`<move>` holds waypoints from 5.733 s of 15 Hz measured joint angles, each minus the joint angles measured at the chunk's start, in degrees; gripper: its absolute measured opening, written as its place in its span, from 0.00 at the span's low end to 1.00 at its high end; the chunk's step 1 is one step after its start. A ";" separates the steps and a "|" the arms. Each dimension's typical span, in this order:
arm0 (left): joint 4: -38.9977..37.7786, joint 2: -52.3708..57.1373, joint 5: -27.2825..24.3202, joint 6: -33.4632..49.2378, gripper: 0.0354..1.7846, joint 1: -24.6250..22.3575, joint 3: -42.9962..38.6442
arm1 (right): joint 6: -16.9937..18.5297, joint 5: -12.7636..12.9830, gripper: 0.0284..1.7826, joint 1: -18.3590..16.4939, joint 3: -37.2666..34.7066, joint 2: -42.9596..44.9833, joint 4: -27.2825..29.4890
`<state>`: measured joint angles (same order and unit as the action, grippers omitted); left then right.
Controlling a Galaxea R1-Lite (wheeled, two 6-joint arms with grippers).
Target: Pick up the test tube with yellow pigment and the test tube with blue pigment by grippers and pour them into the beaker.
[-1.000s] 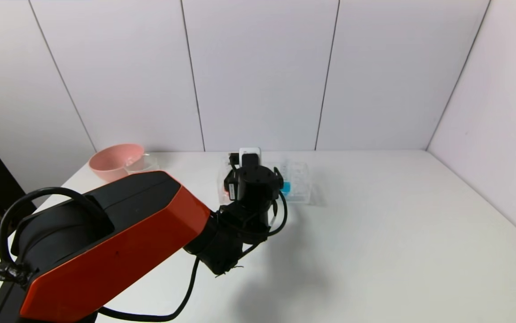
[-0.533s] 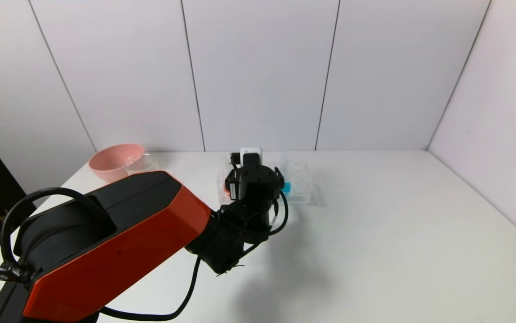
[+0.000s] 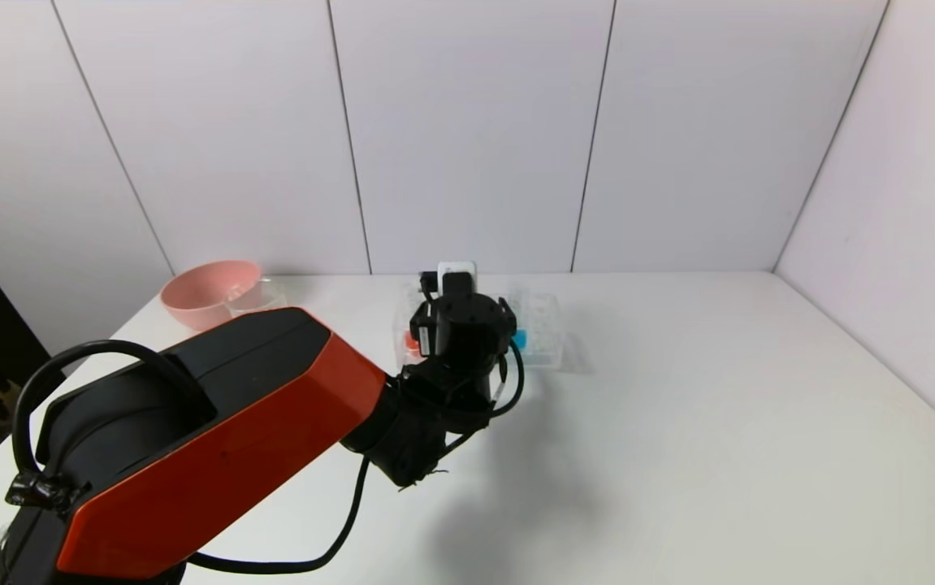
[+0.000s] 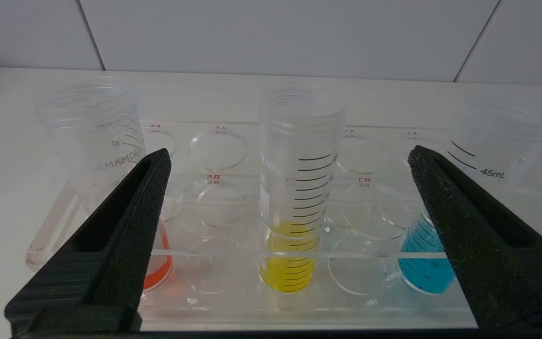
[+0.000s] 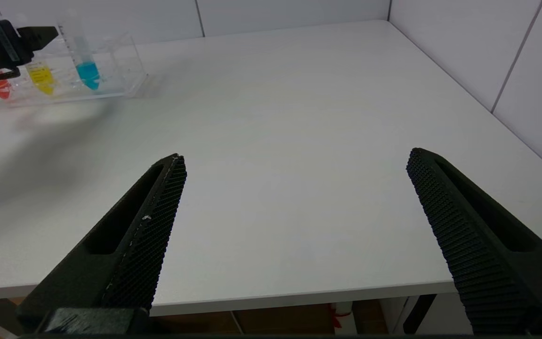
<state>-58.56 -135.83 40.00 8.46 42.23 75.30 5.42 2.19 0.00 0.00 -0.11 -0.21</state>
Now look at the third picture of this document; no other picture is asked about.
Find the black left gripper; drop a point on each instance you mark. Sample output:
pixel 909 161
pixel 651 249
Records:
pixel 423 333

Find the pink bowl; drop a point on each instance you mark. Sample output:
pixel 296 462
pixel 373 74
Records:
pixel 199 296

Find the clear plastic test tube rack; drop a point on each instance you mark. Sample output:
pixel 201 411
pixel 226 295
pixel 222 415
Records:
pixel 544 329

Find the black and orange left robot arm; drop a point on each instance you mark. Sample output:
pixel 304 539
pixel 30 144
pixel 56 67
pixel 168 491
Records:
pixel 231 422

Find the clear glass beaker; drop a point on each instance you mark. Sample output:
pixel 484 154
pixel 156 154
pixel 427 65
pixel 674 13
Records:
pixel 260 296

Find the test tube with blue pigment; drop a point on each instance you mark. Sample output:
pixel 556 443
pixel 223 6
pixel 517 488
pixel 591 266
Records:
pixel 521 340

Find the test tube with red pigment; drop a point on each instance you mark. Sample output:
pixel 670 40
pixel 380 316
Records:
pixel 410 343

